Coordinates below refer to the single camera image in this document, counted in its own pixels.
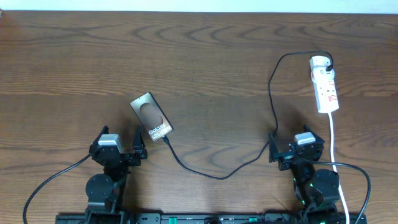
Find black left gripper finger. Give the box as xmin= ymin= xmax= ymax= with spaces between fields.
xmin=89 ymin=125 xmax=110 ymax=155
xmin=132 ymin=126 xmax=148 ymax=159

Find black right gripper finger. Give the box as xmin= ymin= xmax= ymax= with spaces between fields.
xmin=269 ymin=133 xmax=279 ymax=163
xmin=303 ymin=124 xmax=325 ymax=146

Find black charging cable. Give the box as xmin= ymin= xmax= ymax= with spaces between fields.
xmin=161 ymin=50 xmax=335 ymax=180

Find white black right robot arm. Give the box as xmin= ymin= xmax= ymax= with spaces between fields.
xmin=269 ymin=125 xmax=340 ymax=222

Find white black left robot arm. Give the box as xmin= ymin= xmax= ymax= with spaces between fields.
xmin=83 ymin=126 xmax=147 ymax=224

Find white USB charger adapter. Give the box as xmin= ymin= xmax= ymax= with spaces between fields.
xmin=311 ymin=67 xmax=335 ymax=83

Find white power strip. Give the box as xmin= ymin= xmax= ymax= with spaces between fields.
xmin=310 ymin=55 xmax=339 ymax=114

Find white power strip cord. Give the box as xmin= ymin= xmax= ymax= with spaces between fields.
xmin=327 ymin=112 xmax=351 ymax=224

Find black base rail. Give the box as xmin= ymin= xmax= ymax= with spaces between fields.
xmin=55 ymin=212 xmax=368 ymax=224

